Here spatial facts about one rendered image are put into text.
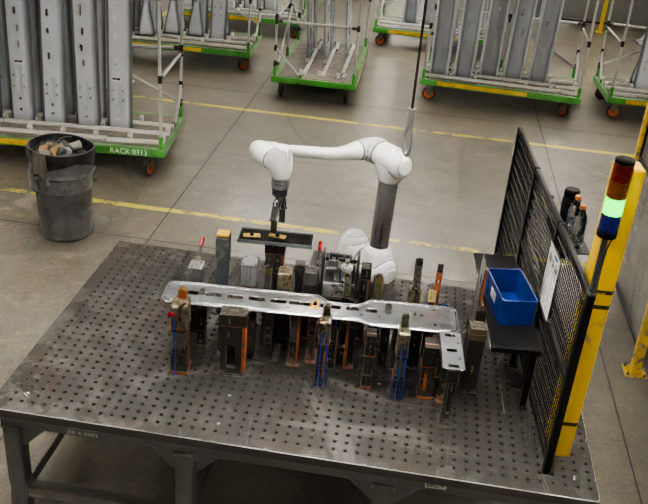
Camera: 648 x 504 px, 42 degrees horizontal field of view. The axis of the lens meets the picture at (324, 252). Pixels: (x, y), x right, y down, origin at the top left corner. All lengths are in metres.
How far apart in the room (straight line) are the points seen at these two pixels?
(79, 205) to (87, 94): 1.79
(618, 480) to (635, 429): 0.50
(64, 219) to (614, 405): 4.04
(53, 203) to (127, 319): 2.32
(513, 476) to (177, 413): 1.43
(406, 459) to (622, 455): 1.81
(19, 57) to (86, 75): 0.61
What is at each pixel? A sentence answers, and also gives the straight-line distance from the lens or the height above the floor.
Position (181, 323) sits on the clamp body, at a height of 0.98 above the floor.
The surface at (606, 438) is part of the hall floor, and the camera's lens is 5.20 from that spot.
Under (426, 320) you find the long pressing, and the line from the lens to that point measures 3.94.
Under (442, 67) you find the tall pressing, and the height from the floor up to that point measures 0.38.
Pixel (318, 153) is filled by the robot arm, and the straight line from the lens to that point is 4.20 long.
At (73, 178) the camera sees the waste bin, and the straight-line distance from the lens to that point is 6.44.
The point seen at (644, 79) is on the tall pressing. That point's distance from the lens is 11.25.
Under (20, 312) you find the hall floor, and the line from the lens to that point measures 5.87.
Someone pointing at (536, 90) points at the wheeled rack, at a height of 0.28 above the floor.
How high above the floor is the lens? 3.04
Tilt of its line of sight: 27 degrees down
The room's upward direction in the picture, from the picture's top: 5 degrees clockwise
